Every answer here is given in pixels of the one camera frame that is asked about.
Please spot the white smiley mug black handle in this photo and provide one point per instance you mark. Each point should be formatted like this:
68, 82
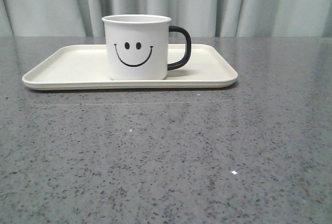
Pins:
137, 46

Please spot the cream rectangular plastic tray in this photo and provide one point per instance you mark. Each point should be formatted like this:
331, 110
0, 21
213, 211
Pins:
84, 67

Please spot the grey pleated curtain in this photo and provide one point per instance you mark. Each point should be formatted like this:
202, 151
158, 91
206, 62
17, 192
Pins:
201, 18

